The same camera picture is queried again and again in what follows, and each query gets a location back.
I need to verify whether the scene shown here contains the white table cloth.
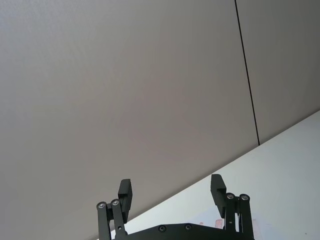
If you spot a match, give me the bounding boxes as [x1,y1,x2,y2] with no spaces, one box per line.
[89,108,320,240]

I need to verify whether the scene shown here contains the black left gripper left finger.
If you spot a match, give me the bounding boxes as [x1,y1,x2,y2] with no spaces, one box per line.
[96,178,134,240]

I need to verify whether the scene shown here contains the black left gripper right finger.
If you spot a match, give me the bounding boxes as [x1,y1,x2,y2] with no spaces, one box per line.
[210,173,255,240]

